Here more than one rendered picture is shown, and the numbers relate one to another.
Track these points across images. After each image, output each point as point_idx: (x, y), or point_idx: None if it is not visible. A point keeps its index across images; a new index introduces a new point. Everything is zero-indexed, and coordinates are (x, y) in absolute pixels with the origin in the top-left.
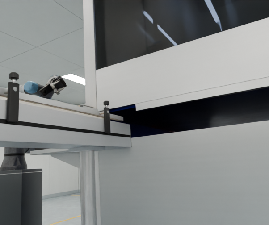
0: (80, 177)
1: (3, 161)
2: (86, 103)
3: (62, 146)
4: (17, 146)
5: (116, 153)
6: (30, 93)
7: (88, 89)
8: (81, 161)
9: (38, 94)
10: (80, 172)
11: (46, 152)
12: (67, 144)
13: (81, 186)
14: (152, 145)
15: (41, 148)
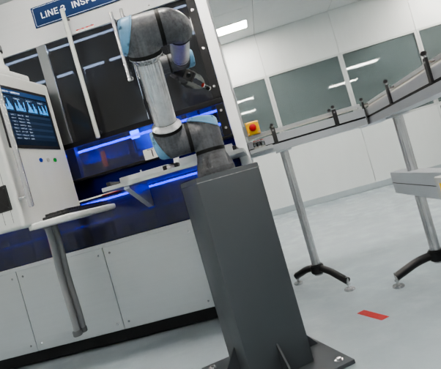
0: (291, 164)
1: (228, 155)
2: (239, 119)
3: (302, 143)
4: (324, 137)
5: (252, 161)
6: (185, 66)
7: (236, 108)
8: (289, 155)
9: (176, 71)
10: (291, 161)
11: (245, 151)
12: (305, 143)
13: (293, 168)
14: (252, 159)
15: (236, 147)
